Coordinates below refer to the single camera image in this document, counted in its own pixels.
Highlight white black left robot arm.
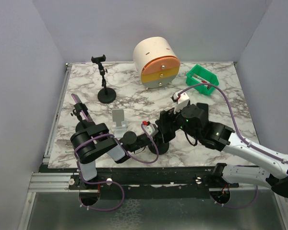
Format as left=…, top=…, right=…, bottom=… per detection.
left=70, top=122, right=169, bottom=189

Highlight black front mounting rail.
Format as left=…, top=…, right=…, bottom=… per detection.
left=69, top=166, right=239, bottom=199

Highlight cream cylindrical drawer organizer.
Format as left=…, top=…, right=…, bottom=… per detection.
left=133, top=37, right=180, bottom=89

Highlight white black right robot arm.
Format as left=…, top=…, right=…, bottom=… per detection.
left=156, top=103, right=288, bottom=198

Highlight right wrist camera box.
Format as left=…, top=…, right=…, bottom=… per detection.
left=171, top=92, right=190, bottom=114

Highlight items inside green bin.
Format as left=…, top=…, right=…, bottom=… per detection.
left=193, top=74, right=210, bottom=84

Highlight black adjustable phone stand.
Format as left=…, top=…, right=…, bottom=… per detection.
left=91, top=55, right=116, bottom=104

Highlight green plastic bin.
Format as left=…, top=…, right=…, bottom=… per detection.
left=186, top=64, right=219, bottom=96

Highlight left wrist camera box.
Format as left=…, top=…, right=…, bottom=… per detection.
left=141, top=121, right=158, bottom=137

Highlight black round-base phone stand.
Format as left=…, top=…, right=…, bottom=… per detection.
left=148, top=143, right=169, bottom=155

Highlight silver folding phone stand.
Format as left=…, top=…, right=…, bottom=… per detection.
left=112, top=109, right=128, bottom=138

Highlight silver phone with dark screen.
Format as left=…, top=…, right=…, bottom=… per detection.
left=158, top=109, right=176, bottom=143

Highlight small black phone stand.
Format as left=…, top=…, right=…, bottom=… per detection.
left=71, top=103, right=95, bottom=132

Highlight purple phone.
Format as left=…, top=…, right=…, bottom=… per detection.
left=71, top=93, right=93, bottom=122

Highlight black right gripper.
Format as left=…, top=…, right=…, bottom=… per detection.
left=156, top=102, right=200, bottom=140

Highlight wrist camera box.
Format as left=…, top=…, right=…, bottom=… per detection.
left=141, top=121, right=158, bottom=137
left=171, top=92, right=190, bottom=114

